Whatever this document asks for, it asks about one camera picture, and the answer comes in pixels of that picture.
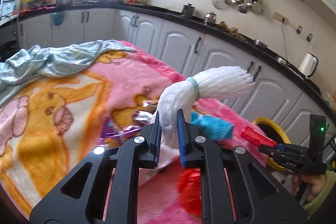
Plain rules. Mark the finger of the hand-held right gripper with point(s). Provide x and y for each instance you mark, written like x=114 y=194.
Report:
x=266 y=149
x=280 y=147

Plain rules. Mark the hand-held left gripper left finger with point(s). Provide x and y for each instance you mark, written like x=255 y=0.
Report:
x=158 y=145

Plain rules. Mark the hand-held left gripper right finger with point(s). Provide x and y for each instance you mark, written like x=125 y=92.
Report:
x=181 y=145

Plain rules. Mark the red plastic wrapper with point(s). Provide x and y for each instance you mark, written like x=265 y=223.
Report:
x=254 y=136

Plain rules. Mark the yellow-rimmed black trash bin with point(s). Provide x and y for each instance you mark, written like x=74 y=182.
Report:
x=270 y=125

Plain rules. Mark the teal cloth piece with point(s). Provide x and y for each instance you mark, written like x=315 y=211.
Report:
x=212 y=127

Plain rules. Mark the purple foil wrapper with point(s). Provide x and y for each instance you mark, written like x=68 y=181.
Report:
x=118 y=132

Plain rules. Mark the white foam net bundle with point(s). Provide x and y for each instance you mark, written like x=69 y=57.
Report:
x=223 y=82

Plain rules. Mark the person's right forearm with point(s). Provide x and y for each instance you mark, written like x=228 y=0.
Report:
x=324 y=200

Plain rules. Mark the person's right hand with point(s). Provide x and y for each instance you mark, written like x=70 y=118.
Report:
x=316 y=184

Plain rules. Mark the red plastic bag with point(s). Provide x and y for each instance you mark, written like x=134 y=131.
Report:
x=190 y=187

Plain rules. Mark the clear plastic bag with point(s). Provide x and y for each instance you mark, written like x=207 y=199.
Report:
x=328 y=98

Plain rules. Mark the green elastic band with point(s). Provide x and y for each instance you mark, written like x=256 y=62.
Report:
x=195 y=87

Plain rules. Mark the white electric kettle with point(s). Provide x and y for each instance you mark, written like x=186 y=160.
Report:
x=308 y=64

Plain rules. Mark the pink printed blanket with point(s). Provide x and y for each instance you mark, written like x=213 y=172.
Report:
x=78 y=108

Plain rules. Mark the small steel tray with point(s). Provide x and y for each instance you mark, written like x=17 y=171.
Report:
x=283 y=59

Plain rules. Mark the white base cabinets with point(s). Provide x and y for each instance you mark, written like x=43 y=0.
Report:
x=170 y=40

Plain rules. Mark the steel bowl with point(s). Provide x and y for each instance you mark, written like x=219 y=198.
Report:
x=260 y=43

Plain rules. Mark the black kitchen countertop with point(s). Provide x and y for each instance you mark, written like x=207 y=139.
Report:
x=236 y=35

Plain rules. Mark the pile of dried roots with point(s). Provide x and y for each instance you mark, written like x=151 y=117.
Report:
x=231 y=29

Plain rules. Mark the white power strip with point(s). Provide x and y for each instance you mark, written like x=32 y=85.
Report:
x=279 y=16

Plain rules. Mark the steel teapot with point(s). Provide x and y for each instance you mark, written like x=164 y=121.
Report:
x=210 y=18

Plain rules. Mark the dark lidded pot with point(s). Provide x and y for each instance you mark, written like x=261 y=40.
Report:
x=188 y=11

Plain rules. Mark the light blue cloth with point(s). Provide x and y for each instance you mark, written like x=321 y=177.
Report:
x=52 y=61

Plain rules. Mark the blue hanging basket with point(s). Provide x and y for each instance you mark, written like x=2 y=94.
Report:
x=58 y=18

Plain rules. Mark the blue storage box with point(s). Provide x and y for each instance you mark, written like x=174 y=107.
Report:
x=8 y=6

